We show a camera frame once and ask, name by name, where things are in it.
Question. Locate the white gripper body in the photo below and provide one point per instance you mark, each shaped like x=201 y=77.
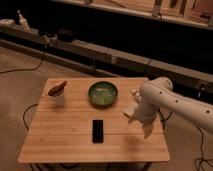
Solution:
x=147 y=129

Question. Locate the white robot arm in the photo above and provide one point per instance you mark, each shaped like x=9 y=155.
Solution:
x=157 y=93

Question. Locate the white rectangular block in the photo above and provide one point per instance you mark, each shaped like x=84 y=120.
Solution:
x=130 y=110

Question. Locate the black smartphone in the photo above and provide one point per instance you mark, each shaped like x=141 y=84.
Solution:
x=97 y=131

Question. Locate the green ceramic bowl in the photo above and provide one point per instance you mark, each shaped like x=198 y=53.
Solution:
x=102 y=93

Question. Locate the wooden table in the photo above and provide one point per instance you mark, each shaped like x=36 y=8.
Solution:
x=64 y=134

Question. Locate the white cup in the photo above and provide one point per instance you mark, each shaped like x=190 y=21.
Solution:
x=57 y=98

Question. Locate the brown object in cup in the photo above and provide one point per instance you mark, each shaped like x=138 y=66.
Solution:
x=56 y=89

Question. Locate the black device on ledge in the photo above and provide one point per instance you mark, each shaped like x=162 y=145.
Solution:
x=66 y=35

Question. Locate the wooden shelf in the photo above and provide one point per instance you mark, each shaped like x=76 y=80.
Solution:
x=195 y=13

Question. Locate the white spray bottle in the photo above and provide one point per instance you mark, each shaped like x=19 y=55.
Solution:
x=23 y=22

